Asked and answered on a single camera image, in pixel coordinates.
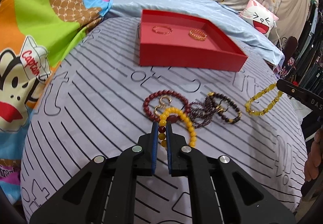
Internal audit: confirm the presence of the translucent yellow stone bracelet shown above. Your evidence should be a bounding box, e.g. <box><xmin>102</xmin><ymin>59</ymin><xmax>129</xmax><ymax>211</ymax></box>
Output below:
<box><xmin>244</xmin><ymin>82</ymin><xmax>284</xmax><ymax>116</ymax></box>

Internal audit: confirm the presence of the dark purple beaded necklace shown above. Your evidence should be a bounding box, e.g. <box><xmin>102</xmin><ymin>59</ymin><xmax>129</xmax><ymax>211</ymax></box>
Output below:
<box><xmin>188</xmin><ymin>96</ymin><xmax>220</xmax><ymax>129</ymax></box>

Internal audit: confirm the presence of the dark brown gold bead bracelet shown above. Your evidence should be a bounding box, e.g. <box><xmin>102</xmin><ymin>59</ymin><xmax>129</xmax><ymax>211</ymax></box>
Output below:
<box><xmin>207</xmin><ymin>91</ymin><xmax>243</xmax><ymax>125</ymax></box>

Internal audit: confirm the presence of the yellow round bead bracelet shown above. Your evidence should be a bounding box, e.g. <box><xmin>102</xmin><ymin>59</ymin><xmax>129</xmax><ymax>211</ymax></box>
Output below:
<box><xmin>158</xmin><ymin>107</ymin><xmax>197</xmax><ymax>152</ymax></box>

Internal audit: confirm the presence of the dark red bead bracelet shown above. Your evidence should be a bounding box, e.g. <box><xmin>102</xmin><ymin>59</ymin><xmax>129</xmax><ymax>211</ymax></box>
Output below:
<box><xmin>142</xmin><ymin>89</ymin><xmax>192</xmax><ymax>125</ymax></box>

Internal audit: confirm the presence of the rose gold hoop earring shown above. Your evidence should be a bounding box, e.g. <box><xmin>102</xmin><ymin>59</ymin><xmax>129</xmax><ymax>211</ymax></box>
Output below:
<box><xmin>159</xmin><ymin>95</ymin><xmax>172</xmax><ymax>106</ymax></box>

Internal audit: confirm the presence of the red jewelry tray box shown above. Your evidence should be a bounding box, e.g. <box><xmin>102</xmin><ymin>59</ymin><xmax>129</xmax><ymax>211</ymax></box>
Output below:
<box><xmin>139</xmin><ymin>9</ymin><xmax>247</xmax><ymax>72</ymax></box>

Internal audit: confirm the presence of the person's hand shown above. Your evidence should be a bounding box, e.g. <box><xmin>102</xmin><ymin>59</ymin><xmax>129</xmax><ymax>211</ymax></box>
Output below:
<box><xmin>304</xmin><ymin>128</ymin><xmax>322</xmax><ymax>181</ymax></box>

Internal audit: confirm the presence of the pink white cat cushion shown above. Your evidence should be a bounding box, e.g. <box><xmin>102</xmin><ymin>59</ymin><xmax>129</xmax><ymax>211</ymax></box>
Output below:
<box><xmin>239</xmin><ymin>0</ymin><xmax>279</xmax><ymax>37</ymax></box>

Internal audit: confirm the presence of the thin gold bangle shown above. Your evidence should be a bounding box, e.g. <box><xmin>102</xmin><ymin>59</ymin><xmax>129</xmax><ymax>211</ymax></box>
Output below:
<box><xmin>152</xmin><ymin>26</ymin><xmax>172</xmax><ymax>35</ymax></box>

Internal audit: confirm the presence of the light blue pillow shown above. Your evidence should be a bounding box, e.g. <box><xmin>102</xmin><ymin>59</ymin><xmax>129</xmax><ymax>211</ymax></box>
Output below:
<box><xmin>104</xmin><ymin>0</ymin><xmax>285</xmax><ymax>66</ymax></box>

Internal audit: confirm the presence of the colourful cartoon monkey quilt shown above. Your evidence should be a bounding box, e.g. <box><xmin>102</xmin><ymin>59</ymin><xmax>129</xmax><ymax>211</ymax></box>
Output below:
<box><xmin>1</xmin><ymin>0</ymin><xmax>112</xmax><ymax>204</ymax></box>

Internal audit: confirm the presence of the wide gold cuff bracelet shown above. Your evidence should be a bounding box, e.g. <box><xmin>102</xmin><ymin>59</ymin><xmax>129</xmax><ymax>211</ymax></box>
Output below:
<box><xmin>188</xmin><ymin>29</ymin><xmax>209</xmax><ymax>42</ymax></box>

